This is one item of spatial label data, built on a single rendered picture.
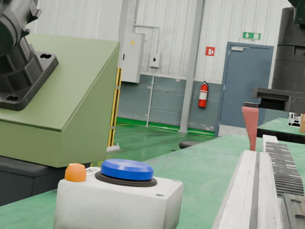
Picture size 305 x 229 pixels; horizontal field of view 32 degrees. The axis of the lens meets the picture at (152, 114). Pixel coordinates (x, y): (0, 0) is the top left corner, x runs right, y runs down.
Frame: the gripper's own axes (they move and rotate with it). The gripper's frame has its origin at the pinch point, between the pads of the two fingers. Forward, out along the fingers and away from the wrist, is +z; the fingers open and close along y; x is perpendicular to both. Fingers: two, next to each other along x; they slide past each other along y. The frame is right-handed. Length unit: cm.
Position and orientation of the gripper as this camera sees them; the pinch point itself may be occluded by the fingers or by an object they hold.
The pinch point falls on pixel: (283, 162)
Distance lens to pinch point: 70.3
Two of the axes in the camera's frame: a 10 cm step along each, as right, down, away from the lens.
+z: -1.3, 9.9, 0.5
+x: 1.9, -0.3, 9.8
